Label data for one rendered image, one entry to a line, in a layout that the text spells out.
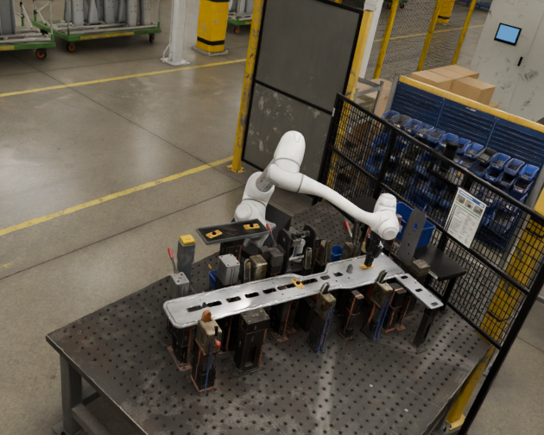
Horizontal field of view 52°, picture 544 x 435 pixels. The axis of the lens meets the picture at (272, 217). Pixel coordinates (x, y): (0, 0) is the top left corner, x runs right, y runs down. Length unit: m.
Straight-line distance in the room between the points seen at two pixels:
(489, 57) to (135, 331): 7.78
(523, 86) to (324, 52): 4.91
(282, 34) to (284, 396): 3.64
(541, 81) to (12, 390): 8.10
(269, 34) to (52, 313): 3.20
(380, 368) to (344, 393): 0.28
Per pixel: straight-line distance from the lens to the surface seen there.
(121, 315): 3.03
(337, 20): 5.08
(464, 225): 3.34
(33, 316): 4.13
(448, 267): 3.35
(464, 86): 7.48
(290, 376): 2.82
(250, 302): 2.71
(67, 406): 3.24
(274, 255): 2.91
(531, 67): 9.44
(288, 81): 5.46
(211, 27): 10.36
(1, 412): 3.59
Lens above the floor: 2.71
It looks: 30 degrees down
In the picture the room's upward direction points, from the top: 11 degrees clockwise
